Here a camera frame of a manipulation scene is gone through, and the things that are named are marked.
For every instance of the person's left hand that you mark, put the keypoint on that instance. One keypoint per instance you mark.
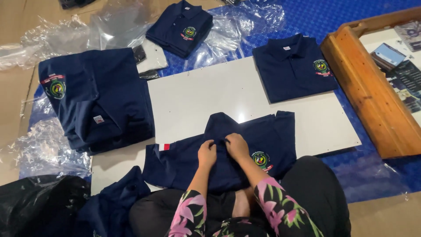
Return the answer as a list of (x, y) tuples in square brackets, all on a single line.
[(206, 157)]

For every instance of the person's right hand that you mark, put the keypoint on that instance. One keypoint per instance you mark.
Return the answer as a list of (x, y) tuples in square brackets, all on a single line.
[(237, 147)]

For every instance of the person's right fingers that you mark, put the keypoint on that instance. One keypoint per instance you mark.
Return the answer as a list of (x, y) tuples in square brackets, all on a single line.
[(231, 140)]

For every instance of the person's left fingers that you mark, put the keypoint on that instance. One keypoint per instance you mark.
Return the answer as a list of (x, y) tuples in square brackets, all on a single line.
[(210, 143)]

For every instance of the navy polo shirt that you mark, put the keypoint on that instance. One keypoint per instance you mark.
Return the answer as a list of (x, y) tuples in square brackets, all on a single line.
[(111, 207), (227, 154), (292, 70)]

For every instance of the white folding board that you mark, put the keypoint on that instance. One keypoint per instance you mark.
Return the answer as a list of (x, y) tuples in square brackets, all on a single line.
[(204, 95)]

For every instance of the folded navy polo shirt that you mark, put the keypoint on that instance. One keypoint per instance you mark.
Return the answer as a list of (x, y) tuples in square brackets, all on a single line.
[(292, 70)]

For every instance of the person's black trousers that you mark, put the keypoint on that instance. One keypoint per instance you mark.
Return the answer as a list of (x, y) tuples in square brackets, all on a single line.
[(312, 197)]

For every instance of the white folded cloth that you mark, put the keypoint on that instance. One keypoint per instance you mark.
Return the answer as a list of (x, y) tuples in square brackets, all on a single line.
[(153, 56)]

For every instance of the clear plastic bag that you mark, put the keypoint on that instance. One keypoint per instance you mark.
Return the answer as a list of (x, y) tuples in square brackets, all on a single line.
[(236, 29)]

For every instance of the black cloth piece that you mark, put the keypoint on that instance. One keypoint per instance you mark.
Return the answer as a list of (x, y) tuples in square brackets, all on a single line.
[(139, 53)]

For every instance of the crumpled navy polo shirt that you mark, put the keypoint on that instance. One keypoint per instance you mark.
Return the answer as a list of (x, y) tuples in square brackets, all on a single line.
[(111, 207)]

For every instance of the small stack of folded polos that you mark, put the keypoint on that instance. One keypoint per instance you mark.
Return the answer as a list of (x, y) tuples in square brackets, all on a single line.
[(182, 28)]

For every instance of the large stack of navy polos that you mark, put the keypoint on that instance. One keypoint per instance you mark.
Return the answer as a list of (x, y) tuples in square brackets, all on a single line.
[(95, 98)]

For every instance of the crumpled clear plastic wrap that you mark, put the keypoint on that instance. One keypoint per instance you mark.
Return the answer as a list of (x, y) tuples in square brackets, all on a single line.
[(46, 151)]

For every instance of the small blue booklet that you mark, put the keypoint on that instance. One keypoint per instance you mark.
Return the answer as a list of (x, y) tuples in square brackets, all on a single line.
[(388, 56)]

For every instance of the clear plastic bags pile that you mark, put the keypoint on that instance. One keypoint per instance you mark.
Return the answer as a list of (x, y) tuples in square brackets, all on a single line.
[(65, 36)]

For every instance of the dark printed papers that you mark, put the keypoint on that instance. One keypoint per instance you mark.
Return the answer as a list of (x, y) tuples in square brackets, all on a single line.
[(406, 85)]

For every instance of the black plastic bag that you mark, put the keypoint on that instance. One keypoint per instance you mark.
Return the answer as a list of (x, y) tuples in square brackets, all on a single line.
[(36, 205)]

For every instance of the wooden tray frame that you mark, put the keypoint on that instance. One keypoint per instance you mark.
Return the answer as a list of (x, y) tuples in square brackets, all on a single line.
[(368, 89)]

